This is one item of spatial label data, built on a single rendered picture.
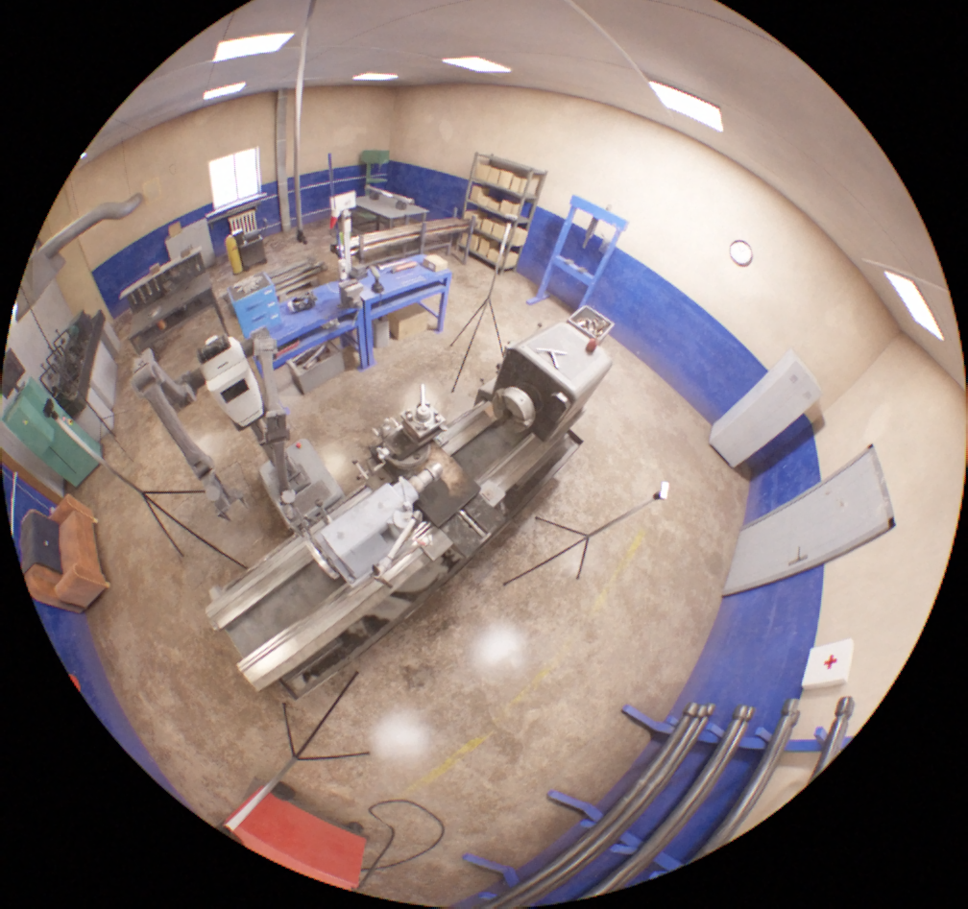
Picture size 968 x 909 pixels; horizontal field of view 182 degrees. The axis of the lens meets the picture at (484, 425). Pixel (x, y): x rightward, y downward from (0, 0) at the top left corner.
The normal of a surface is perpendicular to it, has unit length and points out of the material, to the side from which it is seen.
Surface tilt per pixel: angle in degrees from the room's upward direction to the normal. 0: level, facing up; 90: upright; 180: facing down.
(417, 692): 0
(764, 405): 90
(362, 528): 0
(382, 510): 0
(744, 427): 90
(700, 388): 90
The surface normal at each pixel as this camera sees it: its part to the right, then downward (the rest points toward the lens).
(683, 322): -0.68, 0.51
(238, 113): 0.70, 0.66
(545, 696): 0.21, -0.56
